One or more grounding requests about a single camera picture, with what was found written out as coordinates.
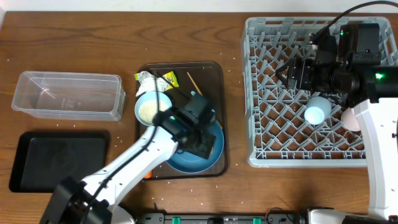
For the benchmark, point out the dark blue plate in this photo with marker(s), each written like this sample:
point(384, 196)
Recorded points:
point(189, 163)

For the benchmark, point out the dark brown serving tray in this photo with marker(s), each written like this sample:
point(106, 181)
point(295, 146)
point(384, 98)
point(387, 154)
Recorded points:
point(209, 78)

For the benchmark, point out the crumpled yellow foil wrapper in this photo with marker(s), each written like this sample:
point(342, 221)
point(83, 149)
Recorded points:
point(148, 82)

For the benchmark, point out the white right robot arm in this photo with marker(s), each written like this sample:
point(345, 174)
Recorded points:
point(350, 63)

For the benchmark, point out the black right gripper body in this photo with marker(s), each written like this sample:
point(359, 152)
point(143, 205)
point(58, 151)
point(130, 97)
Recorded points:
point(310, 77)

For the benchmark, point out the clear plastic bin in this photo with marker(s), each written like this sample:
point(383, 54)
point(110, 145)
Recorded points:
point(71, 96)

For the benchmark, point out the wooden chopstick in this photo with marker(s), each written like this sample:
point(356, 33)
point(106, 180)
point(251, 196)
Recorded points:
point(194, 84)

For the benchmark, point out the grey dishwasher rack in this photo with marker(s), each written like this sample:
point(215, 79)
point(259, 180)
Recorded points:
point(277, 132)

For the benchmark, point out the pink plastic cup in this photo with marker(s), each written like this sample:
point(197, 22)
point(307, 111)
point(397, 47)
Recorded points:
point(349, 120)

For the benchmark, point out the black waste tray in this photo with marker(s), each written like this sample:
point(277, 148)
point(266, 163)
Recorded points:
point(43, 159)

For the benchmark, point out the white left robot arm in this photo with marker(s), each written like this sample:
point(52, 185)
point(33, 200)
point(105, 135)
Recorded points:
point(96, 198)

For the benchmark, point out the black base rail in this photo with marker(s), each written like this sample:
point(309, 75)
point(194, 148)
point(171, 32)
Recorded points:
point(272, 218)

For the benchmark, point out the orange carrot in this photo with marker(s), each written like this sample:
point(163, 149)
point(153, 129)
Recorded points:
point(148, 176)

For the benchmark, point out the light blue plastic cup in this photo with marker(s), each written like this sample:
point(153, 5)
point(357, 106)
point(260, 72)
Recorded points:
point(317, 110)

